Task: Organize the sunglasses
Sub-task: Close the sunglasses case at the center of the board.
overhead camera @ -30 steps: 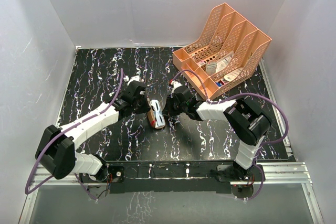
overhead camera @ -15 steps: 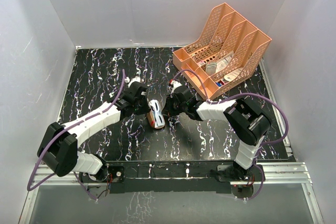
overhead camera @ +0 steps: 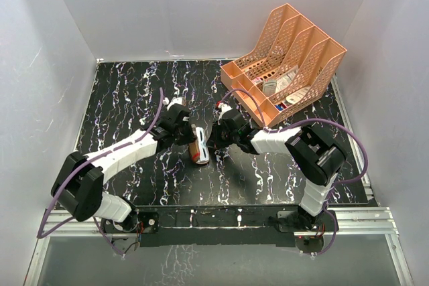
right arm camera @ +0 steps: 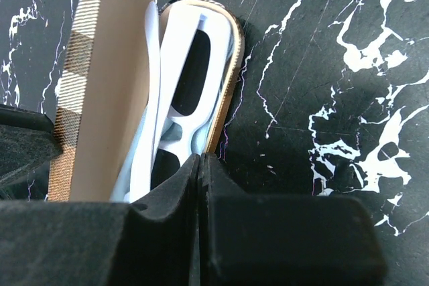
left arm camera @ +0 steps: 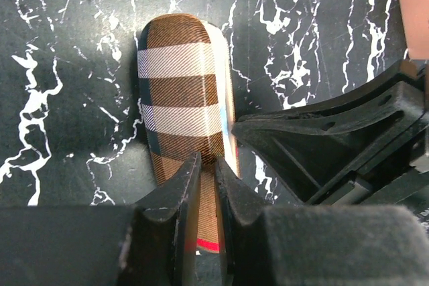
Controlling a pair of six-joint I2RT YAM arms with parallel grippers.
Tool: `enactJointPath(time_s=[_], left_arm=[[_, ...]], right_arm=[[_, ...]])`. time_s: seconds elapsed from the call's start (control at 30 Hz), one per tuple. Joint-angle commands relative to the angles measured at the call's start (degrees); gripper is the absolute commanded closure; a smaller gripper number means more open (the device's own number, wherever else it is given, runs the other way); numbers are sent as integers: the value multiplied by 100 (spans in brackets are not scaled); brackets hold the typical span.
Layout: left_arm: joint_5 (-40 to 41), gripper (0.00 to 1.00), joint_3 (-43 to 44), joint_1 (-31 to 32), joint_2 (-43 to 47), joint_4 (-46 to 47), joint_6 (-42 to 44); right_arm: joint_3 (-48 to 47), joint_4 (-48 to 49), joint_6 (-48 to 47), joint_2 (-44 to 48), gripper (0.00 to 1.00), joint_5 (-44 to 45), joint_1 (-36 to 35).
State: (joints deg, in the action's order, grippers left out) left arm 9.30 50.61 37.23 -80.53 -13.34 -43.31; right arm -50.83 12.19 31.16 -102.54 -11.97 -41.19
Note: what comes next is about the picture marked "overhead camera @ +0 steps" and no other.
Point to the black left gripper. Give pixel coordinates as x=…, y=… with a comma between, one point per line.
x=189, y=136

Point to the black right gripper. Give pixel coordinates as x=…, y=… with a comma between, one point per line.
x=214, y=140

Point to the brown glasses case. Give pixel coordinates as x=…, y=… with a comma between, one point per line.
x=192, y=147

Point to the white sunglasses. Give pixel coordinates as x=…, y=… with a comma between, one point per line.
x=203, y=154

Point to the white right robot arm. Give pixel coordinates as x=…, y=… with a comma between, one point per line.
x=317, y=155

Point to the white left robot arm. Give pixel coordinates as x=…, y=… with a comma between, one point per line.
x=79, y=185

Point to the red and blue small items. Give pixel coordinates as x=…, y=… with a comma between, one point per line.
x=281, y=106

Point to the grey folded pouch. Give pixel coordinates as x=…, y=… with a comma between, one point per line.
x=269, y=87

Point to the white round disc item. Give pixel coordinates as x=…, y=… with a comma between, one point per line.
x=297, y=96

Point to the peach plastic desk organizer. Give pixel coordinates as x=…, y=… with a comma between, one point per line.
x=292, y=50

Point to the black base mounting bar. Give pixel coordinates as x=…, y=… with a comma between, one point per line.
x=286, y=226

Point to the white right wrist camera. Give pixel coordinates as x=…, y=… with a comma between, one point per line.
x=223, y=107

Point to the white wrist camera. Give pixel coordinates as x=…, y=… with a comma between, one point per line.
x=223, y=107
x=168, y=103

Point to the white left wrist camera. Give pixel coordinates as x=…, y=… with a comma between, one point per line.
x=168, y=103

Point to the aluminium frame rail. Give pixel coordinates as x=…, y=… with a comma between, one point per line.
x=348, y=220

